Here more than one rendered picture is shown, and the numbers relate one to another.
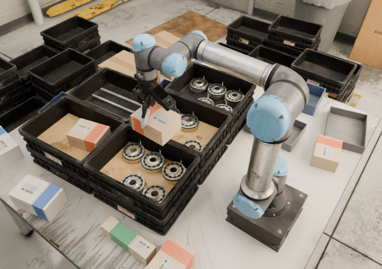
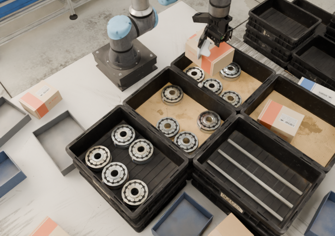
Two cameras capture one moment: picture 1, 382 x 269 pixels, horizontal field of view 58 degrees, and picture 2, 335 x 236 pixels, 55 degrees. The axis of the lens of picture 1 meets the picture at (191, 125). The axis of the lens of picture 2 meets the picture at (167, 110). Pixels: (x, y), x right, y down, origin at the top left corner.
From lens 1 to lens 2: 1.99 m
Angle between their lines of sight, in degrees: 81
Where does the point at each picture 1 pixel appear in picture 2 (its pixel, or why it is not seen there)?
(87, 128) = (282, 119)
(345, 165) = not seen: hidden behind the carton
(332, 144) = (31, 97)
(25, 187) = (327, 98)
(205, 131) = (151, 118)
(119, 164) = (244, 96)
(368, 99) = not seen: outside the picture
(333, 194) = (63, 72)
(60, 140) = (312, 134)
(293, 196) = (103, 53)
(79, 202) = not seen: hidden behind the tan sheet
